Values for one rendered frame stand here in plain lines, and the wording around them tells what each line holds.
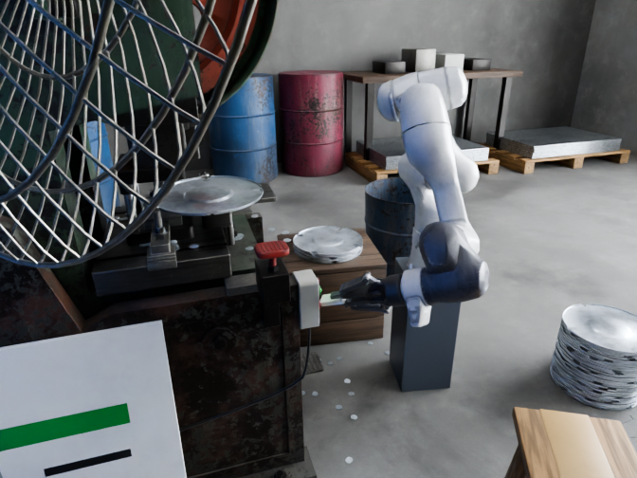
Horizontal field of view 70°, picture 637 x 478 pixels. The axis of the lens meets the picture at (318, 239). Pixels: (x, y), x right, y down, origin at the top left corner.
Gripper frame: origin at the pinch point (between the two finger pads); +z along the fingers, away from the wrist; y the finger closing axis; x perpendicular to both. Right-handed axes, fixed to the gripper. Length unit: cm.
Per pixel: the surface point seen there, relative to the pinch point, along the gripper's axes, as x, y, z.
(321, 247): -54, -23, 37
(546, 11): -498, -107, -39
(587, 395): -29, -89, -43
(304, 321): 7.8, 1.2, 5.1
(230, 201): -8.9, 30.7, 17.2
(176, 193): -10, 38, 33
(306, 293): 4.8, 7.8, 1.6
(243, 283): 10.0, 18.9, 11.0
